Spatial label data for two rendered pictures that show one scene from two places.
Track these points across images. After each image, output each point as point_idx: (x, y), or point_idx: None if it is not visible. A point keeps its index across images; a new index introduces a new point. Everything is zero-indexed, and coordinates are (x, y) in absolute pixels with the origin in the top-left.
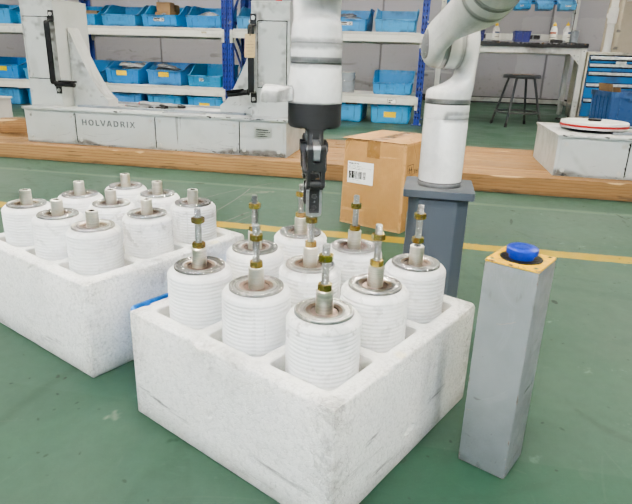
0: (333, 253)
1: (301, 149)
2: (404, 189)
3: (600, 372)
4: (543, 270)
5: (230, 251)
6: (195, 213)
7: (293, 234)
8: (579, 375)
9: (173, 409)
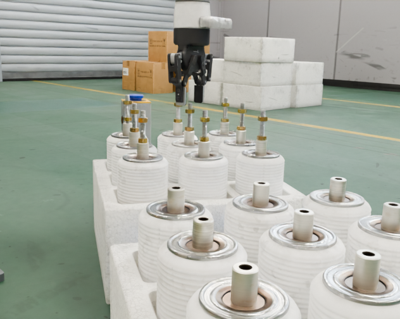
0: (155, 147)
1: (204, 59)
2: None
3: None
4: None
5: (225, 158)
6: (264, 113)
7: (156, 156)
8: (9, 215)
9: None
